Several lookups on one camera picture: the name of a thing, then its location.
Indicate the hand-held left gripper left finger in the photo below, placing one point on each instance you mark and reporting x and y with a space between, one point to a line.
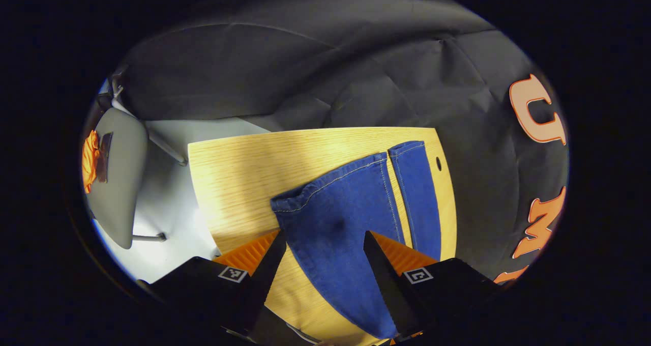
267 275

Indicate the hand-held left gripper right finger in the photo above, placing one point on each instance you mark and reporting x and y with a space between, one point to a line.
386 285

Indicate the blue jeans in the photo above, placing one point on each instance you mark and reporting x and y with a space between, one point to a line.
346 234

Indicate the grey chair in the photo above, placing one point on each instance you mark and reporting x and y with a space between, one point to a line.
119 183

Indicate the orange crumpled object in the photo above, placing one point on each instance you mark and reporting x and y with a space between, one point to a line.
90 160

